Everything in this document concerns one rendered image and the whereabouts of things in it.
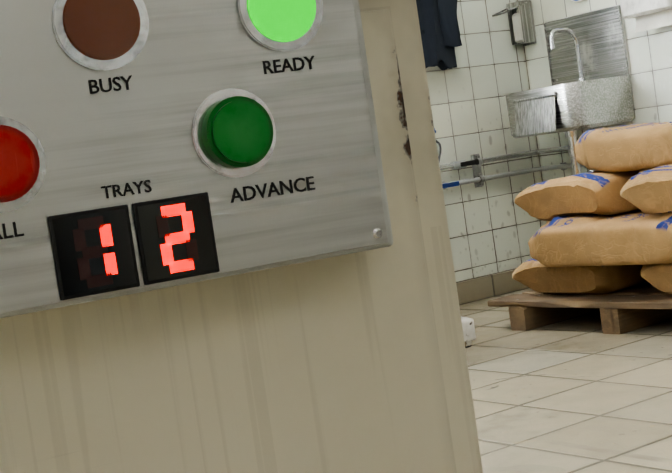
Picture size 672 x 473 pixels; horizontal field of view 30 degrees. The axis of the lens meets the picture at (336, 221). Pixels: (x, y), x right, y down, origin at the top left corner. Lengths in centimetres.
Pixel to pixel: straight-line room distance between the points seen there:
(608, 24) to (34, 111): 516
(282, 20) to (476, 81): 525
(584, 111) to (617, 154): 84
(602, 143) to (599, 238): 40
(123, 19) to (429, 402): 24
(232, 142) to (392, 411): 16
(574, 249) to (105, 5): 394
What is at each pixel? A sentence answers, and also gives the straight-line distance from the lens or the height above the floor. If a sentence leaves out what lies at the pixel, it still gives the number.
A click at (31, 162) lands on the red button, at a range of 50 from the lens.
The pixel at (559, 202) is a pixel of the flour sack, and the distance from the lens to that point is 462.
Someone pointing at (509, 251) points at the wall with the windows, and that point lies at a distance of 585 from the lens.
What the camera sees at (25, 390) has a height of 67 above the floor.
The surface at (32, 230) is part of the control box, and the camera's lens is 51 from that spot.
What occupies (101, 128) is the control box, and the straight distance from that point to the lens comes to 52.
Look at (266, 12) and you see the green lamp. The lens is 55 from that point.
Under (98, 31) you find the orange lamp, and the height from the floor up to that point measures 81.
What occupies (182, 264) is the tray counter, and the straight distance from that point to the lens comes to 52.
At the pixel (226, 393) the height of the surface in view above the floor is 65.
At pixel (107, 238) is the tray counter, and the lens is 52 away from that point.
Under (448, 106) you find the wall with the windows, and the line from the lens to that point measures 567.
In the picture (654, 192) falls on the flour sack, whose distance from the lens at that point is 423.
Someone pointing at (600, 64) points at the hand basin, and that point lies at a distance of 566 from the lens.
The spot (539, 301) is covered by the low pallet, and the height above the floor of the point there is 11.
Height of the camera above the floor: 74
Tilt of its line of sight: 3 degrees down
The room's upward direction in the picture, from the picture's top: 8 degrees counter-clockwise
